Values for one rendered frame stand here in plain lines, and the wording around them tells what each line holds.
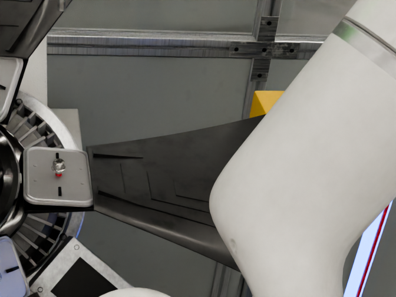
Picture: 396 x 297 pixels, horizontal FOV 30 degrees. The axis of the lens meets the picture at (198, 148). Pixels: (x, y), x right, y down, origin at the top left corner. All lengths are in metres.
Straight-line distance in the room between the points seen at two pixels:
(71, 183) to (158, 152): 0.10
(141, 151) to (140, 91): 0.74
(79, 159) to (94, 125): 0.78
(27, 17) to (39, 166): 0.14
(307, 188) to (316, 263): 0.04
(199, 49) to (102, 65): 0.19
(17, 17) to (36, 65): 0.24
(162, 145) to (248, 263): 0.37
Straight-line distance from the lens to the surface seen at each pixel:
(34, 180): 0.71
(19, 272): 0.75
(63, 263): 0.81
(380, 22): 0.41
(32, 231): 0.82
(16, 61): 0.70
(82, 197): 0.70
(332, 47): 0.42
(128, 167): 0.73
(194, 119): 1.55
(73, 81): 1.47
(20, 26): 0.71
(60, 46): 1.43
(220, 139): 0.79
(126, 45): 1.45
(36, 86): 0.95
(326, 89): 0.40
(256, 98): 1.13
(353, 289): 0.90
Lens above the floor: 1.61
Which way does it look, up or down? 33 degrees down
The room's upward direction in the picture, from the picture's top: 8 degrees clockwise
